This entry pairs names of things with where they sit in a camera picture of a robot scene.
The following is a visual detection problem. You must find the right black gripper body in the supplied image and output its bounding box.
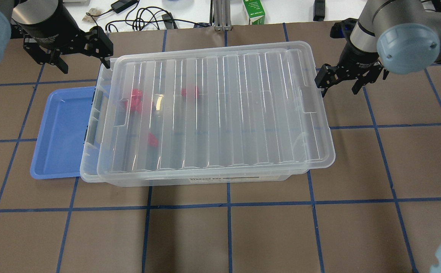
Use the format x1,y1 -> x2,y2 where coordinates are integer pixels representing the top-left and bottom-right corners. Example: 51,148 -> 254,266
315,39 -> 389,88

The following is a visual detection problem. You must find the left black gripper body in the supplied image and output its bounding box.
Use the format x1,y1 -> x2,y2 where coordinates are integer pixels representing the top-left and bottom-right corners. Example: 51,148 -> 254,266
13,0 -> 113,64

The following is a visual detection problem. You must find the clear plastic box lid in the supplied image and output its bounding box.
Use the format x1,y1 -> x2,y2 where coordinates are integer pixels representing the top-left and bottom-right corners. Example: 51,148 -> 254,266
97,41 -> 335,182

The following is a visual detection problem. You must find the red block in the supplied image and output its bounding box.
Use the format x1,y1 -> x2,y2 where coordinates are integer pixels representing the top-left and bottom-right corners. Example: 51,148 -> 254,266
181,85 -> 199,100
122,97 -> 143,114
147,132 -> 160,147
130,89 -> 143,104

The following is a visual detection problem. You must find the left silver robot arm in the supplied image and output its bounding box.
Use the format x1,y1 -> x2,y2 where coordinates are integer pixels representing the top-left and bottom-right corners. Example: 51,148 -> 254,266
0,0 -> 113,74

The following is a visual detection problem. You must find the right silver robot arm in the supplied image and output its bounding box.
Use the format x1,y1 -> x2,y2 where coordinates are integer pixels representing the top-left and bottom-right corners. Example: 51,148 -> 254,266
315,0 -> 441,96

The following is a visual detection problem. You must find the red block in box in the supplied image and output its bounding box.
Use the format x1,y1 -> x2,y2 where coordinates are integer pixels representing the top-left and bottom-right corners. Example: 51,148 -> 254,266
122,97 -> 143,114
130,89 -> 143,104

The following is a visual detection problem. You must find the clear plastic storage box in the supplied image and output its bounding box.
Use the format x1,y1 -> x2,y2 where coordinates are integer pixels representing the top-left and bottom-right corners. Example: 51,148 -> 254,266
96,53 -> 307,187

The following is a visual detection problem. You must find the black power adapter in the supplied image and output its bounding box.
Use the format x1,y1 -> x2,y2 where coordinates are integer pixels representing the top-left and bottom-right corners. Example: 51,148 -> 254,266
110,0 -> 139,14

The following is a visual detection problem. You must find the blue plastic tray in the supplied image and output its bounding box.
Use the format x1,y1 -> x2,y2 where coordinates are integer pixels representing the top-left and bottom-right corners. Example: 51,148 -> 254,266
30,86 -> 109,183

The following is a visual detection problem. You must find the red block under lid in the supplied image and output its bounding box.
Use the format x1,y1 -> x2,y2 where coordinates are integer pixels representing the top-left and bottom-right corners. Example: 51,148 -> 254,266
181,85 -> 199,100

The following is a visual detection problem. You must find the green white carton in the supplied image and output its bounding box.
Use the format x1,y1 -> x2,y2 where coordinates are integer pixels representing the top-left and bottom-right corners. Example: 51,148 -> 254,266
242,0 -> 266,25

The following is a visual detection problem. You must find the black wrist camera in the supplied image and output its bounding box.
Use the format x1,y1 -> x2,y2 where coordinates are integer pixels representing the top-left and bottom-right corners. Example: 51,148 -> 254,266
330,18 -> 358,39

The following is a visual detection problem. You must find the aluminium frame post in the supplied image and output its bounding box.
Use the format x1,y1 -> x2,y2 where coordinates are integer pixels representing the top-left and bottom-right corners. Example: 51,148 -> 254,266
210,0 -> 232,31

